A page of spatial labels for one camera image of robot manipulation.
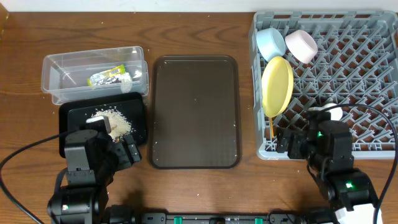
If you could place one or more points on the white bowl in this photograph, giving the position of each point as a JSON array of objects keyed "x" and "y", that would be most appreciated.
[{"x": 301, "y": 45}]

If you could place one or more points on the grey dishwasher rack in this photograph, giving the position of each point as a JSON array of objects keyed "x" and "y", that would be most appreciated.
[{"x": 356, "y": 63}]

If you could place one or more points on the small white cup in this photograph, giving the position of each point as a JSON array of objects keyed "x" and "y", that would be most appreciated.
[{"x": 334, "y": 114}]

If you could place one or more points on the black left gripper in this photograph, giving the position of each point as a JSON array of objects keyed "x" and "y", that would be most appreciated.
[{"x": 127, "y": 152}]

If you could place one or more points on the clear plastic waste bin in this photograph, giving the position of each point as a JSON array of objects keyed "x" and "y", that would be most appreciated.
[{"x": 65, "y": 75}]

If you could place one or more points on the black waste tray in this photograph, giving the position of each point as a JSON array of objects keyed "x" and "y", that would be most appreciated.
[{"x": 73, "y": 115}]

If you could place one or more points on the yellow plate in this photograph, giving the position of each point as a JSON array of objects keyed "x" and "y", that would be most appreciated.
[{"x": 277, "y": 86}]

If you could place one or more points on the white tissue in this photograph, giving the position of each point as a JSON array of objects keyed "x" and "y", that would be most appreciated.
[{"x": 130, "y": 83}]

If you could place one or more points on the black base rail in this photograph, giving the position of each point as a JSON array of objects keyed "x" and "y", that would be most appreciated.
[{"x": 217, "y": 218}]

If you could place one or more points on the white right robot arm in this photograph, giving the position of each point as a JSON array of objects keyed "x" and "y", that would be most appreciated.
[{"x": 350, "y": 194}]

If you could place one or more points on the dark brown serving tray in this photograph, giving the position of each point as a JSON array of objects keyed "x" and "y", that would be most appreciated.
[{"x": 194, "y": 116}]

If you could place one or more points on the pile of rice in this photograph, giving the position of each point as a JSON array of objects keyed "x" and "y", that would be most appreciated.
[{"x": 120, "y": 126}]

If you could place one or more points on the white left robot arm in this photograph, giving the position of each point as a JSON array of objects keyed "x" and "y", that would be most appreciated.
[{"x": 81, "y": 194}]

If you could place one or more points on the light blue bowl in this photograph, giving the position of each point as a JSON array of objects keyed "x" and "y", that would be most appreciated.
[{"x": 270, "y": 43}]

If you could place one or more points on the green snack wrapper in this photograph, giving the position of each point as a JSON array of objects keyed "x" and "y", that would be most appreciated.
[{"x": 111, "y": 76}]

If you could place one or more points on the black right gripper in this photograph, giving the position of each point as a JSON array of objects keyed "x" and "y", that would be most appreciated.
[{"x": 298, "y": 140}]

